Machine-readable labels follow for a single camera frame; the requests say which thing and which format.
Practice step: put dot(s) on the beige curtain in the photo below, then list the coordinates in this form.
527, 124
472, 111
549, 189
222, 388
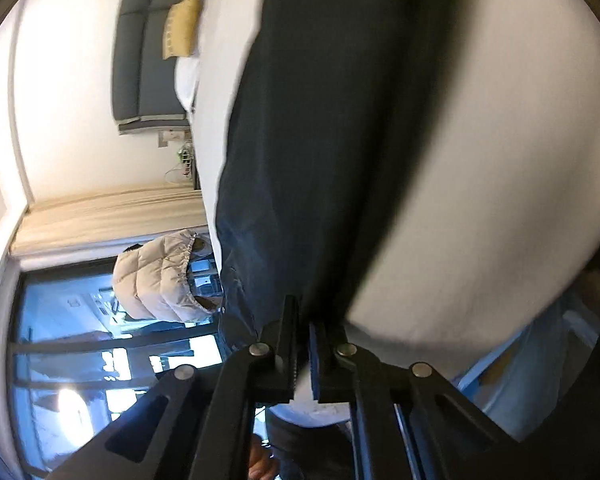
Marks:
105, 220

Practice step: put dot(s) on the white pillow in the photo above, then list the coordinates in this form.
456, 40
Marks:
186, 80

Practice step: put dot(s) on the grey padded headboard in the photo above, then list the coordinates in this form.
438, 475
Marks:
130, 70

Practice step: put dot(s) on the person's left hand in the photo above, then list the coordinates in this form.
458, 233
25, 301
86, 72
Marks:
261, 462

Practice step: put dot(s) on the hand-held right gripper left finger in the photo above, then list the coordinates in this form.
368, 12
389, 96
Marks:
286, 355

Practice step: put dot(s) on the beige puffer jacket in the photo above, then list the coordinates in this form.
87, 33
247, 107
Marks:
150, 280

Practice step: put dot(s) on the bed with white sheet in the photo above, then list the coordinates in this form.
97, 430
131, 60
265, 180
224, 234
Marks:
505, 185

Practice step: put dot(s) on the large window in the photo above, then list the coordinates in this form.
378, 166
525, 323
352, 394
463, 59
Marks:
55, 310

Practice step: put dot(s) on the grey nightstand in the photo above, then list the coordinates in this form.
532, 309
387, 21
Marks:
196, 165

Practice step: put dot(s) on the wall switch plate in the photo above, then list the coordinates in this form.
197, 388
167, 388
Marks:
172, 137

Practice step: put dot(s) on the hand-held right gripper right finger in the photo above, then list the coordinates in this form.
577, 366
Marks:
316, 360

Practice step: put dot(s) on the yellow pillow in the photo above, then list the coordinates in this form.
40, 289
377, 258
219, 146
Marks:
182, 25

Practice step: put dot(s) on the light blue cloth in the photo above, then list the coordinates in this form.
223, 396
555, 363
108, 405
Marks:
535, 385

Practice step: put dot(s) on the black pants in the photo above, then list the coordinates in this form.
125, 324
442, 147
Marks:
330, 135

